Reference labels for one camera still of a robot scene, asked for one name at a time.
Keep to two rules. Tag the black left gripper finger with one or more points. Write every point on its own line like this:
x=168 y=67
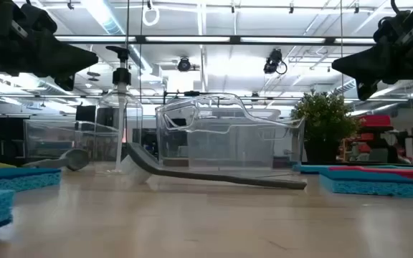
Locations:
x=65 y=82
x=63 y=59

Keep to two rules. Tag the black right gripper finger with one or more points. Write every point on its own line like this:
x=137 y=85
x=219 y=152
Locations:
x=368 y=66
x=366 y=89

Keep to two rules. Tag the clear soap bottle black pump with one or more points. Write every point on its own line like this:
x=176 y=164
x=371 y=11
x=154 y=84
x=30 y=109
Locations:
x=121 y=76

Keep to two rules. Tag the grey round-head dish brush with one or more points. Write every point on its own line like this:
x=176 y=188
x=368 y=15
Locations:
x=74 y=159

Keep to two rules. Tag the red cloth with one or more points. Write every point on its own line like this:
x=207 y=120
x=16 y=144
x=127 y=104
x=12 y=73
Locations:
x=371 y=170

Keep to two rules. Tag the long grey dish brush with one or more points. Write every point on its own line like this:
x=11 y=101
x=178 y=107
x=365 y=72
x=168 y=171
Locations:
x=210 y=176

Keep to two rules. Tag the red storage bin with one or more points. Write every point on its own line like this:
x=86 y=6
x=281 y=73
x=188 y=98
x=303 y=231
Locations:
x=375 y=122

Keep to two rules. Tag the black monitor screen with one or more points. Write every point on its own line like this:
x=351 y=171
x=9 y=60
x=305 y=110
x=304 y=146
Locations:
x=84 y=114

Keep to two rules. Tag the green plant in black pot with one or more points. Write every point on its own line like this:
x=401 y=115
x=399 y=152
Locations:
x=323 y=118

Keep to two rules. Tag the small clear plastic bin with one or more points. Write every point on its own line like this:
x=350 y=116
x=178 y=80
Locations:
x=48 y=139

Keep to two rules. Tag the black horizontal background bar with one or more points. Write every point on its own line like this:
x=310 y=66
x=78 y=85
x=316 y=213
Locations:
x=192 y=94

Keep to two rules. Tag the large frosted plastic storage bin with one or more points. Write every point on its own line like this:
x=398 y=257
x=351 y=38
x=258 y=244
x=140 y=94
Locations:
x=228 y=143

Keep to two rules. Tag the black overhead rig camera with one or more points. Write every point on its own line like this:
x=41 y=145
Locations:
x=272 y=61
x=184 y=65

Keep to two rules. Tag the black overhead frame bar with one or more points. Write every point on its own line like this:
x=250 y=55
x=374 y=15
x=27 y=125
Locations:
x=192 y=39

